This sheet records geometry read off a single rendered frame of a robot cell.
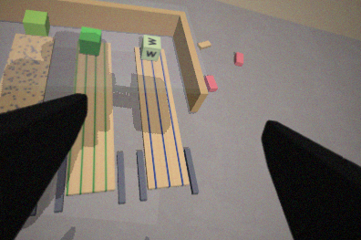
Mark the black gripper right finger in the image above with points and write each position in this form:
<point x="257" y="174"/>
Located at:
<point x="319" y="190"/>

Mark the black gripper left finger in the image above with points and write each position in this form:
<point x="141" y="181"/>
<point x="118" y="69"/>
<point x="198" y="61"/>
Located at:
<point x="34" y="141"/>

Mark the pink rectangular block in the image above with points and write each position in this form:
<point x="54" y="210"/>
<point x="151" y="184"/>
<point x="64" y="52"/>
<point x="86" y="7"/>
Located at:
<point x="212" y="83"/>
<point x="238" y="59"/>

